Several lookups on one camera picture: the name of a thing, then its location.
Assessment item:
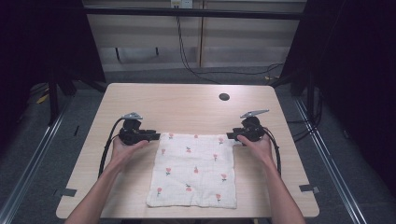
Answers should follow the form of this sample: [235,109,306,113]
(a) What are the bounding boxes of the black floor cables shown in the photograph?
[286,87,325,144]

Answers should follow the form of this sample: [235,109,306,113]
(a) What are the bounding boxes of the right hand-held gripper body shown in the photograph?
[234,108,271,143]

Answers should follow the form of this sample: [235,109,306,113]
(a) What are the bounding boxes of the person's right hand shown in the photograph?
[236,133,276,170]

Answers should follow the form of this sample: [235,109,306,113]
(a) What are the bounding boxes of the grey tape strip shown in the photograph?
[52,188,78,198]
[299,184,320,194]

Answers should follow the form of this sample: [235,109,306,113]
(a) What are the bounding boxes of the silver floor rail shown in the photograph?
[293,97,370,224]
[0,92,76,224]

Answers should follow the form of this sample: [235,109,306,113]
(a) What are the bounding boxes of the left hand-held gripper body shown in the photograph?
[118,112,148,147]

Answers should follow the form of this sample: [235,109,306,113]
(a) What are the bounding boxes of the white flower print cloth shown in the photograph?
[146,133,238,210]

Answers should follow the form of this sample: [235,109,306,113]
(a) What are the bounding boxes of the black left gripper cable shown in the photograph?
[97,117,126,179]

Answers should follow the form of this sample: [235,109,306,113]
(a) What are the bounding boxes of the black horizontal metal bar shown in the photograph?
[83,7,307,21]

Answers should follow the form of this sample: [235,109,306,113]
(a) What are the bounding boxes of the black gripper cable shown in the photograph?
[97,117,126,179]
[262,125,282,177]

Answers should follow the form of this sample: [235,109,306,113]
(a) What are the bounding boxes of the black metal stand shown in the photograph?
[48,77,60,126]

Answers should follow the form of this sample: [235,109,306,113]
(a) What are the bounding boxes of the black curtain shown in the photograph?
[270,0,396,190]
[0,0,106,147]

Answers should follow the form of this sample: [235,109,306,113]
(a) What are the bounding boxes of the person's left hand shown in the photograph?
[109,136,150,171]

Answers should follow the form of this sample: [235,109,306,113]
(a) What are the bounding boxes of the white wall outlet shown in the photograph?
[170,0,194,9]

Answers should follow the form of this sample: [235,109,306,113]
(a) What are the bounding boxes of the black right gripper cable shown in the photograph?
[262,125,282,177]

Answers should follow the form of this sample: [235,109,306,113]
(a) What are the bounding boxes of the black hanging power cable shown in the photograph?
[176,15,286,86]

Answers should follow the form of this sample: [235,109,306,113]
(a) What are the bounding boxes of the yellow strip on floor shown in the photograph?
[35,92,50,105]

